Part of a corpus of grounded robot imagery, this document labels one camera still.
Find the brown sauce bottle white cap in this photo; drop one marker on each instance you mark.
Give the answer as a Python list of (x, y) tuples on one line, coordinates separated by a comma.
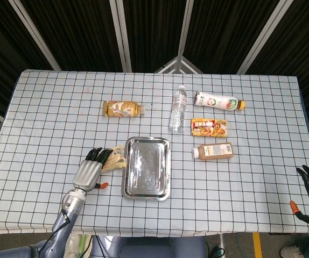
[(213, 151)]

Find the white drink bottle brown cap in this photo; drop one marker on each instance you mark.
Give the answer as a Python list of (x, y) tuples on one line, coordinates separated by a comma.
[(217, 101)]

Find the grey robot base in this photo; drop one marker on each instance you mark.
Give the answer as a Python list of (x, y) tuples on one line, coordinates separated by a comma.
[(149, 247)]

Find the clear water bottle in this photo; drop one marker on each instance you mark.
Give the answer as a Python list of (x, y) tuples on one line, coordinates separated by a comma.
[(178, 110)]

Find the blue checkered tablecloth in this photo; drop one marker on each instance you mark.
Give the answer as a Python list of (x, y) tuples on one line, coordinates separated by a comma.
[(49, 129)]

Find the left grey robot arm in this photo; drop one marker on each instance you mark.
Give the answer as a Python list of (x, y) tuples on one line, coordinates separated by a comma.
[(63, 223)]

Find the yellow tea bottle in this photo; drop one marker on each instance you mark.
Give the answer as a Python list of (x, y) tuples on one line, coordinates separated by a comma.
[(122, 108)]

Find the white shoe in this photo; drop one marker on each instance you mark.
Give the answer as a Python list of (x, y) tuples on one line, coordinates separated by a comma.
[(291, 251)]

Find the yellow snack packet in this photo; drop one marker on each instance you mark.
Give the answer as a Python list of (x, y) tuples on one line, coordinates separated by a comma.
[(114, 160)]

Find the black folding screen white frame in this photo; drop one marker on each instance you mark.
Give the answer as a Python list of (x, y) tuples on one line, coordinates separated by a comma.
[(154, 32)]

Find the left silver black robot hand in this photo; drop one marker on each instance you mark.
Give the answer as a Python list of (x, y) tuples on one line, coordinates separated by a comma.
[(87, 173)]

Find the silver metal tray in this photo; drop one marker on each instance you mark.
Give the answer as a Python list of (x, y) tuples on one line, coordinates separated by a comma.
[(146, 168)]

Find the orange curry box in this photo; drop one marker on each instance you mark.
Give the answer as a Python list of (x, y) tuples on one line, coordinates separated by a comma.
[(209, 127)]

